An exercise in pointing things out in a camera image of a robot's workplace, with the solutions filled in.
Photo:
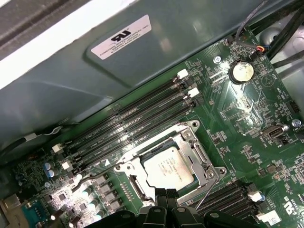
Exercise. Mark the white certification sticker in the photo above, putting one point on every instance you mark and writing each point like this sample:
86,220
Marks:
118,38

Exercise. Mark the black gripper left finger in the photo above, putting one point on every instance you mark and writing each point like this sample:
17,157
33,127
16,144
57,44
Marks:
154,218

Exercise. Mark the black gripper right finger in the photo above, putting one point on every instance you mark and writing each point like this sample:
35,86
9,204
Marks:
185,218

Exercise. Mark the silver motherboard screw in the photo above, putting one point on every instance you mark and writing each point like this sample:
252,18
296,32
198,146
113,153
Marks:
296,122
217,59

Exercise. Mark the black grey PC case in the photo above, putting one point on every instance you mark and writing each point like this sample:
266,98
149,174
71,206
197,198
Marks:
71,83

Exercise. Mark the silver CPU green board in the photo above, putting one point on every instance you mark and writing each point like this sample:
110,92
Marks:
164,168

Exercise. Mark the silver coin cell battery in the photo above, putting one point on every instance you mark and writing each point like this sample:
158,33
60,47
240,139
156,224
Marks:
242,71

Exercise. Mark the internal USB port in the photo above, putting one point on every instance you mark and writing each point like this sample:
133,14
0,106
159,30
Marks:
273,131

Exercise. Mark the green motherboard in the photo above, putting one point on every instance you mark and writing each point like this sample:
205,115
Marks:
237,152

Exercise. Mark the blue serial port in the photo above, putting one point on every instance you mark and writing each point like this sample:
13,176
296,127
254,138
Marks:
35,215

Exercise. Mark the RAM slot black clips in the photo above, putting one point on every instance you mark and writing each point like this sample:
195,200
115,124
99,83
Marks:
142,109
223,198
142,133

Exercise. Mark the metal CPU socket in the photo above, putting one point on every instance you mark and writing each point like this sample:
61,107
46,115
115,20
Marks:
118,168

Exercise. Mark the white barcode sticker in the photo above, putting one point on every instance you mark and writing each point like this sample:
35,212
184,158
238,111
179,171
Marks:
268,217

